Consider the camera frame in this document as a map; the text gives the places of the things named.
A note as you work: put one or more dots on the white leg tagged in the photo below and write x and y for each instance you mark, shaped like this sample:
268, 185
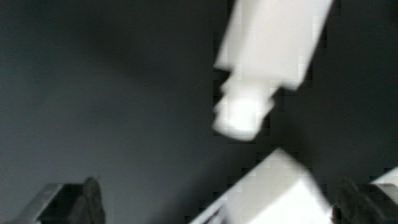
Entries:
265, 55
272, 198

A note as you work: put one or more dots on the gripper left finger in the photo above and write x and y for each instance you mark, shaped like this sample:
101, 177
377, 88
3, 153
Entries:
75, 207

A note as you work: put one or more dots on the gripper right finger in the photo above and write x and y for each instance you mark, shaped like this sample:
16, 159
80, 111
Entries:
366, 204

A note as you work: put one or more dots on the white right border block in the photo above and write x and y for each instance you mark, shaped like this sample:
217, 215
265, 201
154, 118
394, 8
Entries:
387, 178

